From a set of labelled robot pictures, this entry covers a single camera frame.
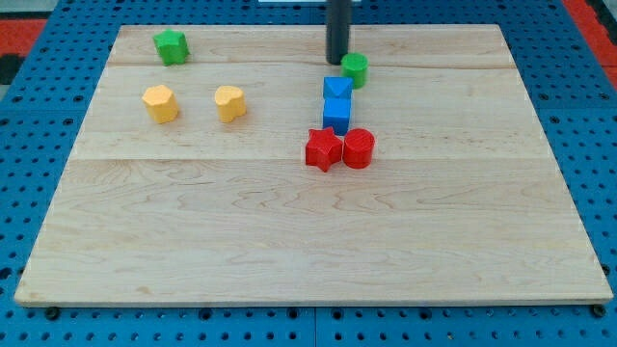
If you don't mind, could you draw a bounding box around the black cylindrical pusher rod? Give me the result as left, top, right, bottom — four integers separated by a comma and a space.
326, 0, 352, 66

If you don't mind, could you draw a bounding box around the blue triangle block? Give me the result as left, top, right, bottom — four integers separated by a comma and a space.
322, 76, 354, 99

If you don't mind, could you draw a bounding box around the red star block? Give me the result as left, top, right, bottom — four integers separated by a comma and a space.
305, 127, 343, 173

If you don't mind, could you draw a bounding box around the green star block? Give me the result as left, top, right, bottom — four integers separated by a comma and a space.
152, 29, 190, 66

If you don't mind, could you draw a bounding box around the green cylinder block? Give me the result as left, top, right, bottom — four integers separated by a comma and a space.
340, 52, 369, 89

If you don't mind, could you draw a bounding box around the blue cube block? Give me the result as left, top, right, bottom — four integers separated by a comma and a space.
322, 97, 352, 136

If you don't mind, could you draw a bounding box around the red cylinder block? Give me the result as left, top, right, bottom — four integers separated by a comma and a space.
342, 128, 375, 169

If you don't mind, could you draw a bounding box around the yellow heart block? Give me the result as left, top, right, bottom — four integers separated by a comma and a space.
214, 85, 247, 122

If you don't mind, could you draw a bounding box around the light wooden board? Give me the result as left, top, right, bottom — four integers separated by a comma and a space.
14, 24, 613, 307

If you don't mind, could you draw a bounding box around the yellow hexagon block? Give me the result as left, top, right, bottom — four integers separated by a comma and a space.
142, 85, 179, 123

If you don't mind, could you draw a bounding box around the blue perforated base mat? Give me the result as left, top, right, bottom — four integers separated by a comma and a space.
1, 1, 616, 346

